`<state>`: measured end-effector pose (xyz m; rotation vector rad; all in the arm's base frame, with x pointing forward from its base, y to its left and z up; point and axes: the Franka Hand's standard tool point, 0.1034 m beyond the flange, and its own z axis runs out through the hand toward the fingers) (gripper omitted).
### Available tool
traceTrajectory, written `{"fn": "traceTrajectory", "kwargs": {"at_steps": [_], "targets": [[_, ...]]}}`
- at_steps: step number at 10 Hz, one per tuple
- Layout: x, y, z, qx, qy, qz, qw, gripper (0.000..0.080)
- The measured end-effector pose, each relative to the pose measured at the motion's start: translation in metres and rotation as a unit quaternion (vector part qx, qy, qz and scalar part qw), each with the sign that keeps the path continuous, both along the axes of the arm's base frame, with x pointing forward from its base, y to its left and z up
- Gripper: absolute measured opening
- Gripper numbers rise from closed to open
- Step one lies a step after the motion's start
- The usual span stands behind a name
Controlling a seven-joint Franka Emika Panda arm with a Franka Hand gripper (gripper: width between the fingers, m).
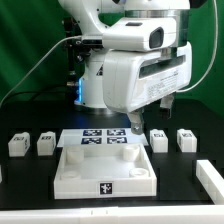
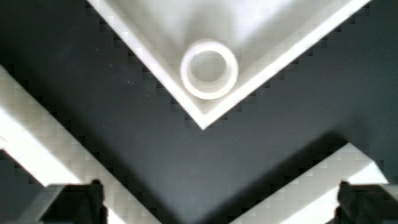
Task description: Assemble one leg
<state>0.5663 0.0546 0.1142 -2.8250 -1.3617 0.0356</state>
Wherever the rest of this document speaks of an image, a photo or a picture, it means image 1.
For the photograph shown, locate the white cable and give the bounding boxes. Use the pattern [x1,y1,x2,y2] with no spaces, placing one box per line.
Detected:
[0,0,220,108]

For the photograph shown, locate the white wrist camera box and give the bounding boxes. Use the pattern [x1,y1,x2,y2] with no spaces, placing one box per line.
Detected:
[102,17,177,52]

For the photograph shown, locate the white right fence bar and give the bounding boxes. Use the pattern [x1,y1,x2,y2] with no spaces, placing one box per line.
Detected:
[196,160,224,205]

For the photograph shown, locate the white front fence bar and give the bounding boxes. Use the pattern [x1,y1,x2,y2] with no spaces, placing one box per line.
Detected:
[0,205,224,224]

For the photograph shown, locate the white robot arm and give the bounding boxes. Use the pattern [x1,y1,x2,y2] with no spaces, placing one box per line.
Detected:
[58,0,193,135]

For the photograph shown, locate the white marker sheet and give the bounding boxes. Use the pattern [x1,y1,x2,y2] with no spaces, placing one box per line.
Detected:
[57,128,148,147]

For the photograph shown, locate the black cable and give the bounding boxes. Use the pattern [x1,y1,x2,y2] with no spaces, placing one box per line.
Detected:
[0,87,69,108]

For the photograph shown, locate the white square table top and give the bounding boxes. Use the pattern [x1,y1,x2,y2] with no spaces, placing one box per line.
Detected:
[54,143,157,199]

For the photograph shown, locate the white fence bar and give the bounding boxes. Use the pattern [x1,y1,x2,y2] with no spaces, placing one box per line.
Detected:
[0,205,224,224]
[196,160,224,205]

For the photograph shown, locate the white block left edge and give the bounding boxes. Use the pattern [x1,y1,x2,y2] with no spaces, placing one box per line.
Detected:
[0,165,2,184]

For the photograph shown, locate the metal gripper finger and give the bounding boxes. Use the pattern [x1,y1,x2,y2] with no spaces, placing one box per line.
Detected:
[128,111,144,134]
[159,94,175,119]

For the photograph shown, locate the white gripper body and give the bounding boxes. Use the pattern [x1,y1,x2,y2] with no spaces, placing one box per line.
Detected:
[103,43,192,113]

